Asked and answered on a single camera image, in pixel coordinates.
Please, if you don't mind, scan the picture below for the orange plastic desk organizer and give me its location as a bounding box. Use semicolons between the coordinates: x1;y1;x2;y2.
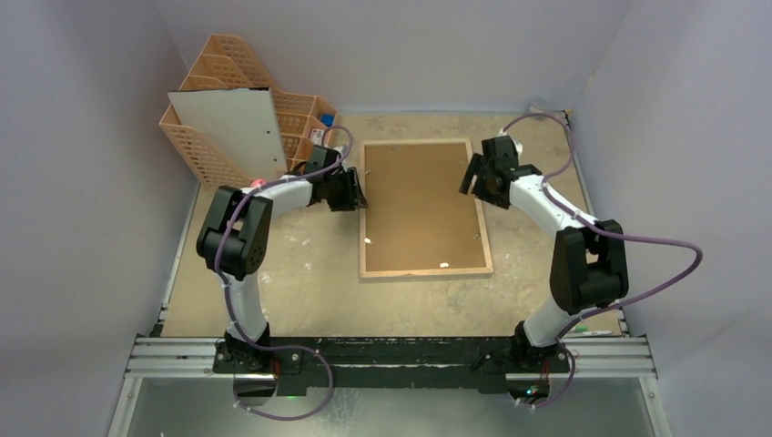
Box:
159;34;339;188

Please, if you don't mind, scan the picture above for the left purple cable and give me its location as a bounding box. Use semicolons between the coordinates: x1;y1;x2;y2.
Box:
216;125;356;348

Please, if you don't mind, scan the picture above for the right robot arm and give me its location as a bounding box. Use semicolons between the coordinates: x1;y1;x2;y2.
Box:
460;135;629;371

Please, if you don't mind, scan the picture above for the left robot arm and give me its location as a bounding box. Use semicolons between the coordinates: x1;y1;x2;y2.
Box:
196;146;368;372

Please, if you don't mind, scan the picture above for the white wooden picture frame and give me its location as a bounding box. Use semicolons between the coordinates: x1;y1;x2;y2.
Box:
359;138;494;283

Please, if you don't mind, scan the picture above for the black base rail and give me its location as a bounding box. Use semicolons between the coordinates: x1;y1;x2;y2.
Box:
125;337;656;400

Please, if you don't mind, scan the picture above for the white marker pen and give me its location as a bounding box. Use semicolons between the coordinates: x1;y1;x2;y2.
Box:
577;330;615;337

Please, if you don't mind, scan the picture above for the blue item in organizer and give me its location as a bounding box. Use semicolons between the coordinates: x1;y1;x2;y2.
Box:
320;114;334;127

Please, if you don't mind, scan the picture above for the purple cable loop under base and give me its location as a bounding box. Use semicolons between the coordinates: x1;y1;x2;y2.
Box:
233;346;337;422

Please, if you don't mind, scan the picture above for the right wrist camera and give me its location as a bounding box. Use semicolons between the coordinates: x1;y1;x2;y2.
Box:
513;139;523;156

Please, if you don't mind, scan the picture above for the white board in organizer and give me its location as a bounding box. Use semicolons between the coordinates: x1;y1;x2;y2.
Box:
168;87;287;180

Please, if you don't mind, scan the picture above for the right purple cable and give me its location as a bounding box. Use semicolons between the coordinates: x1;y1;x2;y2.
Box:
500;112;705;339

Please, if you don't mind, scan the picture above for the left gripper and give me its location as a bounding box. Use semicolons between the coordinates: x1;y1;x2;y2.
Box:
324;168;367;212

